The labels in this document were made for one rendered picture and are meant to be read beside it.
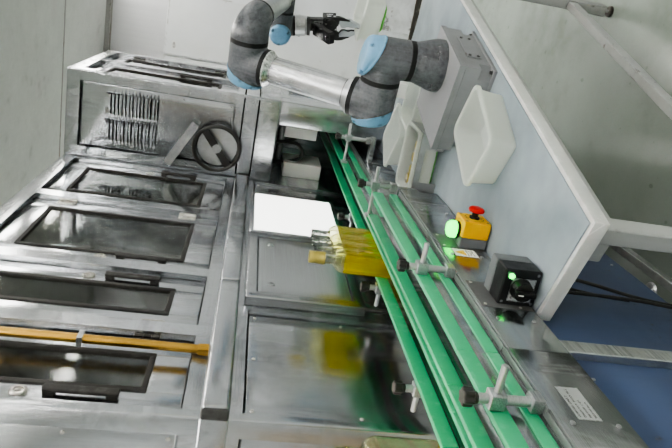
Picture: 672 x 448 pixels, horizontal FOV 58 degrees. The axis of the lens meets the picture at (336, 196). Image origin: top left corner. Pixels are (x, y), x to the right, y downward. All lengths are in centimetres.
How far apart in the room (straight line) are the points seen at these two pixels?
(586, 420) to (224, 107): 206
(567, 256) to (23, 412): 108
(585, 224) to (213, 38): 453
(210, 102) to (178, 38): 278
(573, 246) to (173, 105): 193
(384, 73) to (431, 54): 14
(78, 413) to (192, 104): 167
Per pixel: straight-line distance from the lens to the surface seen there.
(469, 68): 165
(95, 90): 278
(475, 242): 154
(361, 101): 176
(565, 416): 102
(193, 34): 543
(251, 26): 186
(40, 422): 137
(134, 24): 597
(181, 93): 269
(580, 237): 120
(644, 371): 129
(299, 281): 182
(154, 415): 131
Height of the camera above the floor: 138
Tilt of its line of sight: 9 degrees down
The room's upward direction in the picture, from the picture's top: 82 degrees counter-clockwise
